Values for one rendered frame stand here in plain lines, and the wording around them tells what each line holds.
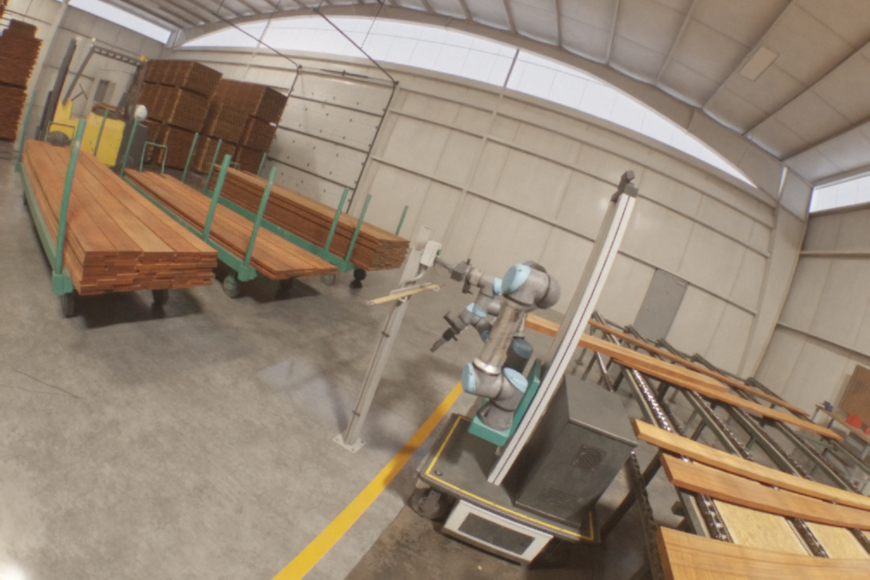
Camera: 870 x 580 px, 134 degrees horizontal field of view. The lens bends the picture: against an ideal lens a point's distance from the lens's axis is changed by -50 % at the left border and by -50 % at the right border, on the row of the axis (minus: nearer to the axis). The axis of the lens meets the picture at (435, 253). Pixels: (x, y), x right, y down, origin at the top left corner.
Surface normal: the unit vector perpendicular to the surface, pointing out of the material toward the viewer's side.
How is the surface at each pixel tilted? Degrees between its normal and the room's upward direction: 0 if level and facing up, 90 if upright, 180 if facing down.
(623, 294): 86
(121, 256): 90
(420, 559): 0
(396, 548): 0
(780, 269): 90
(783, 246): 90
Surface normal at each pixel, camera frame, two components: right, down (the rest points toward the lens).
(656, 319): -0.33, 0.00
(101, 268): 0.88, 0.37
